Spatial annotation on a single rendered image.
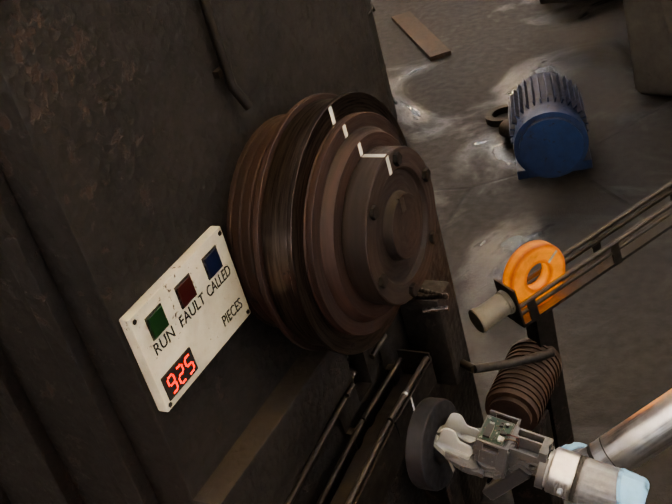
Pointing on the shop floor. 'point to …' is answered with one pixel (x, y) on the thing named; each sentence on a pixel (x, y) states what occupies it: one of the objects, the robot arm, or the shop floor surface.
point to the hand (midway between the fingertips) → (431, 435)
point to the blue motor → (548, 127)
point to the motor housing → (527, 405)
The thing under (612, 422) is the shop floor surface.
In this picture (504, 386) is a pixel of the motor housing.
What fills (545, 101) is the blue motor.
